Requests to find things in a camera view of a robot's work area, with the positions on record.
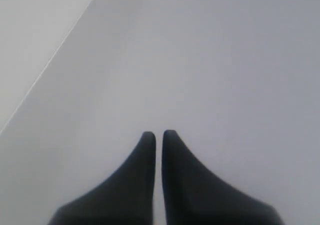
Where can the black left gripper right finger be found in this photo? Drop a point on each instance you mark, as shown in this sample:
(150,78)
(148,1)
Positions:
(193,195)

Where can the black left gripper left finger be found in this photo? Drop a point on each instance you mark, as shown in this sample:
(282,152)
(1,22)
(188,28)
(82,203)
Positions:
(124,198)

